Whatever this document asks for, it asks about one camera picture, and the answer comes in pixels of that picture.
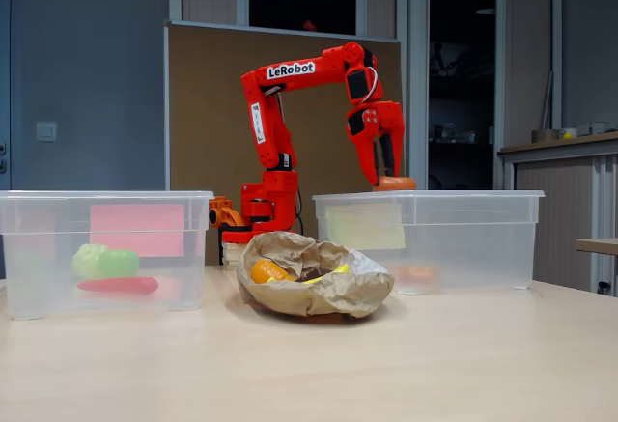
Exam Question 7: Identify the brown toy doughnut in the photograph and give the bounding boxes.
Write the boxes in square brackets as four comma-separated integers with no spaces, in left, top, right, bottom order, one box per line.
[371,175,418,193]

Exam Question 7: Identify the orange toy waffle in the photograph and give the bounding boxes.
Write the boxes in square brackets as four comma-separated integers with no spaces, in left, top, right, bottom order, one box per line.
[395,265,438,284]

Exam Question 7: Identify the orange toy croissant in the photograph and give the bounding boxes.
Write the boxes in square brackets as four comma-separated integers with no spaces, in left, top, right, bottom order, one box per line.
[250,260,295,284]

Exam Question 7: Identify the green toy apple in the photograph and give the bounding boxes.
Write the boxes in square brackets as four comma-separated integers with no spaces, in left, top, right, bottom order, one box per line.
[98,249,141,281]

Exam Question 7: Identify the red toy chili pepper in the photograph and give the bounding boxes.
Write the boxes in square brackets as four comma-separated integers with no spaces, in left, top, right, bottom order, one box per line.
[76,276,159,295]

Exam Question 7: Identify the light green toy cauliflower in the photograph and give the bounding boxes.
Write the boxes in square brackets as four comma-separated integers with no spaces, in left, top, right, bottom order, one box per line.
[70,242,110,282]

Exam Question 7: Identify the yellow-green paper label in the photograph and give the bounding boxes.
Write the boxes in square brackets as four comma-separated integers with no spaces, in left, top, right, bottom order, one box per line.
[325,202,407,250]

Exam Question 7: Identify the clear plastic bin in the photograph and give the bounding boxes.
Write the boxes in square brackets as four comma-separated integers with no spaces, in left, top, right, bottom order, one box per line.
[312,189,546,296]
[0,189,215,321]

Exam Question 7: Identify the pink paper label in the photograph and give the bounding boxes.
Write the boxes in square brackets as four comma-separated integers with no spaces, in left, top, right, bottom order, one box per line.
[89,203,186,260]

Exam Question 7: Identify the yellow toy banana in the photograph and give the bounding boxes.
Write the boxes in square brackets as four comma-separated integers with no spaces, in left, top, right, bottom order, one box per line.
[301,262,350,286]

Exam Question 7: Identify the crumpled brown paper bag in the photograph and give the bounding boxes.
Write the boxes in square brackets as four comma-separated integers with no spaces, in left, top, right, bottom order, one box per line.
[236,231,396,320]

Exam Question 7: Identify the brown pinboard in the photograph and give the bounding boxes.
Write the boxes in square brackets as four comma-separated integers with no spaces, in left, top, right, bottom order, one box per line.
[163,19,406,267]

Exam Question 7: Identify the wooden base block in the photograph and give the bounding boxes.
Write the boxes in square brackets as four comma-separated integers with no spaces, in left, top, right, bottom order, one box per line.
[221,241,252,267]

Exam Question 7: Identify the grey cabinet with wooden top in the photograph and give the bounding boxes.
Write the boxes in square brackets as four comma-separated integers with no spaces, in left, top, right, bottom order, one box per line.
[497,130,618,295]

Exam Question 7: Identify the wooden side table edge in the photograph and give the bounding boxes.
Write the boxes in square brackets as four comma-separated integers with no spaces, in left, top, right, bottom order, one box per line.
[575,237,618,255]

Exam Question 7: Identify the red white black servo cable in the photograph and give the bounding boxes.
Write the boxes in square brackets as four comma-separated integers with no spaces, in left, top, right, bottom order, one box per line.
[361,67,379,104]

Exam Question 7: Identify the black base cable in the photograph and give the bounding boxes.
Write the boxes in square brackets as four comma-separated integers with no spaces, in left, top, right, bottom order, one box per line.
[289,189,304,233]

